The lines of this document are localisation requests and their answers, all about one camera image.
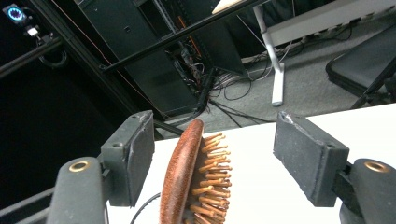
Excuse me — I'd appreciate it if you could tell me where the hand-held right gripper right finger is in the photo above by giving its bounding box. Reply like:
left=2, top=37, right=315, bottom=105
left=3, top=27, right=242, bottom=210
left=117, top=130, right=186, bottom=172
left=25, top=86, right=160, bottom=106
left=273, top=110, right=350, bottom=208

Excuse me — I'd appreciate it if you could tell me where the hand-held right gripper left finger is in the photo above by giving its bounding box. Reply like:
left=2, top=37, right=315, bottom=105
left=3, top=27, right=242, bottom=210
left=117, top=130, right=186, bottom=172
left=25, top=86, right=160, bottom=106
left=101, top=110, right=156, bottom=208

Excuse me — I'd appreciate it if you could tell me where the brown wooden hairbrush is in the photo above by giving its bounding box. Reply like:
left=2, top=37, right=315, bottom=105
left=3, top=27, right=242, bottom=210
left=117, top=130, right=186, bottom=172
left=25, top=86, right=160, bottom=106
left=159, top=119, right=233, bottom=224

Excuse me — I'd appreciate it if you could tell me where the white table mat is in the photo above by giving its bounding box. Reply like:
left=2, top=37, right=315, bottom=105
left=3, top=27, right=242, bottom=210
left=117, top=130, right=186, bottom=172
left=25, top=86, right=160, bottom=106
left=106, top=102, right=396, bottom=224

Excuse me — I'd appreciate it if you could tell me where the black folding chair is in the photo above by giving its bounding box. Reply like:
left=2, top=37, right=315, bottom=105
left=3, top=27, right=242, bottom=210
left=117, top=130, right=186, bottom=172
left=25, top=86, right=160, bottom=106
left=325, top=26, right=396, bottom=110

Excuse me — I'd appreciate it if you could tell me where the black equipment cabinet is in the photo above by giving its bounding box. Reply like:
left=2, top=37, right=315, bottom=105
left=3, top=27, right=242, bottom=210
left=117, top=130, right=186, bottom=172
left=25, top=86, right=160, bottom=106
left=74, top=0, right=247, bottom=119

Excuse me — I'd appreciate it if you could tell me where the black metal crossbar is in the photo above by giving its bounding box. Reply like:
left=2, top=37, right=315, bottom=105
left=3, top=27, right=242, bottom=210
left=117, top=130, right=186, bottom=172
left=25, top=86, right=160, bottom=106
left=99, top=0, right=270, bottom=74

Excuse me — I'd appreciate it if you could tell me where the white metal desk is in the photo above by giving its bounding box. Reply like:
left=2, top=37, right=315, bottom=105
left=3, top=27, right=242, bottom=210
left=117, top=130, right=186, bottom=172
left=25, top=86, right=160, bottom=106
left=211, top=0, right=396, bottom=107

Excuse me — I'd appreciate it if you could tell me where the black metal pole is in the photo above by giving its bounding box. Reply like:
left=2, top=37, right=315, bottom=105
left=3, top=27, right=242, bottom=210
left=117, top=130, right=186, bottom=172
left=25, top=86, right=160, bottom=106
left=0, top=36, right=64, bottom=79

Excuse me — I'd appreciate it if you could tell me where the right hand-held gripper cable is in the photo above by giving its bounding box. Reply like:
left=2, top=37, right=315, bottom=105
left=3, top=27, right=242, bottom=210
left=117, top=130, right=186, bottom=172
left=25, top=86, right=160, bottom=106
left=130, top=191, right=162, bottom=224

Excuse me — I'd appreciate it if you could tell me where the metal floor rail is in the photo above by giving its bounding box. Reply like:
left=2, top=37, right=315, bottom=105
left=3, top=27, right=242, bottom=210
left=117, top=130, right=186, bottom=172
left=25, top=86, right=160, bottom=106
left=0, top=186, right=56, bottom=224

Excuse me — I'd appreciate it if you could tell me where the bundle of floor cables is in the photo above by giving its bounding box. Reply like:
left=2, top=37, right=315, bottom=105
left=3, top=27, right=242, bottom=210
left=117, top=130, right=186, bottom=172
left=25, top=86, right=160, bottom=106
left=172, top=40, right=283, bottom=129

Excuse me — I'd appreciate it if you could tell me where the camera with ring light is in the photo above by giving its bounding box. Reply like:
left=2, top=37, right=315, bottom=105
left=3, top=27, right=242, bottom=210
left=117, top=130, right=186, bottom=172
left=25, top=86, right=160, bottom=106
left=2, top=3, right=28, bottom=25

